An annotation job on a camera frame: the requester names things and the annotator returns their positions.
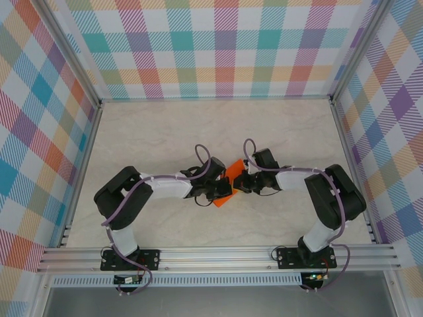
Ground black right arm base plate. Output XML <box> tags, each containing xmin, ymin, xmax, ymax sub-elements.
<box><xmin>276</xmin><ymin>247</ymin><xmax>337</xmax><ymax>270</ymax></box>

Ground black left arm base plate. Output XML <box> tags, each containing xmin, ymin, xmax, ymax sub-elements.
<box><xmin>100</xmin><ymin>249</ymin><xmax>161</xmax><ymax>271</ymax></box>

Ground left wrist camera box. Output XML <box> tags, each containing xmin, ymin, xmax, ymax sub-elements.
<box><xmin>203</xmin><ymin>157</ymin><xmax>227</xmax><ymax>182</ymax></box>

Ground orange cloth piece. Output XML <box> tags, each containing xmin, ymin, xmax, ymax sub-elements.
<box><xmin>212</xmin><ymin>159</ymin><xmax>247</xmax><ymax>209</ymax></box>

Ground aluminium mounting rail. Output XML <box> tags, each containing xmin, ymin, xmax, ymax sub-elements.
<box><xmin>36</xmin><ymin>244</ymin><xmax>403</xmax><ymax>273</ymax></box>

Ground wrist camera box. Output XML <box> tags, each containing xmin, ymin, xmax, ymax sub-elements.
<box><xmin>203</xmin><ymin>157</ymin><xmax>227</xmax><ymax>182</ymax></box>
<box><xmin>252</xmin><ymin>148</ymin><xmax>280</xmax><ymax>173</ymax></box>

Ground grey metal panel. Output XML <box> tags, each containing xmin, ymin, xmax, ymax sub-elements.
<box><xmin>42</xmin><ymin>285</ymin><xmax>397</xmax><ymax>317</ymax></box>

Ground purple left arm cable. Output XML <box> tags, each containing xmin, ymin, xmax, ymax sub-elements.
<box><xmin>100</xmin><ymin>144</ymin><xmax>212</xmax><ymax>296</ymax></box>

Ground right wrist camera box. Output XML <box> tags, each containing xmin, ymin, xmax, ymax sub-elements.
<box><xmin>252</xmin><ymin>148</ymin><xmax>280</xmax><ymax>173</ymax></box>

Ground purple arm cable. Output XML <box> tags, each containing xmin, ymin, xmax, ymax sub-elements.
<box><xmin>100</xmin><ymin>144</ymin><xmax>212</xmax><ymax>296</ymax></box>
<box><xmin>243</xmin><ymin>138</ymin><xmax>351</xmax><ymax>293</ymax></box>

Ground aluminium frame post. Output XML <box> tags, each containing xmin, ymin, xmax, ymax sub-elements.
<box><xmin>34</xmin><ymin>0</ymin><xmax>102</xmax><ymax>106</ymax></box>
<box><xmin>330</xmin><ymin>0</ymin><xmax>393</xmax><ymax>103</ymax></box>

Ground slotted grey cable duct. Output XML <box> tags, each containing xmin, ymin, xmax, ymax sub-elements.
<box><xmin>51</xmin><ymin>272</ymin><xmax>303</xmax><ymax>287</ymax></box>

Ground aluminium table side rail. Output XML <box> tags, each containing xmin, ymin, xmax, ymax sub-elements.
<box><xmin>58</xmin><ymin>98</ymin><xmax>103</xmax><ymax>248</ymax></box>
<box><xmin>330</xmin><ymin>95</ymin><xmax>377</xmax><ymax>245</ymax></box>

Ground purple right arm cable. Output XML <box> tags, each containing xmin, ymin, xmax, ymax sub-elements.
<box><xmin>243</xmin><ymin>138</ymin><xmax>351</xmax><ymax>293</ymax></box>

